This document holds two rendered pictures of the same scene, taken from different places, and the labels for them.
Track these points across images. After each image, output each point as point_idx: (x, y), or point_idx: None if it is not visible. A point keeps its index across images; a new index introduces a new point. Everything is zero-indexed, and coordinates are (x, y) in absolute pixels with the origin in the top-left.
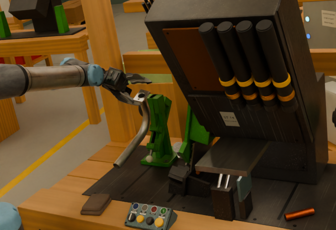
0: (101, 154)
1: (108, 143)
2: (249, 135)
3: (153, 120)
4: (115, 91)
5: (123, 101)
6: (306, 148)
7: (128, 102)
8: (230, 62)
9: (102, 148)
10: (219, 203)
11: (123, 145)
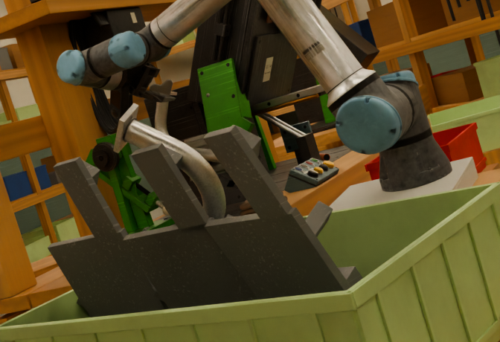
0: (63, 283)
1: (21, 294)
2: (268, 94)
3: (130, 165)
4: (143, 88)
5: (158, 98)
6: (254, 134)
7: (166, 97)
8: None
9: (39, 291)
10: (312, 150)
11: (46, 282)
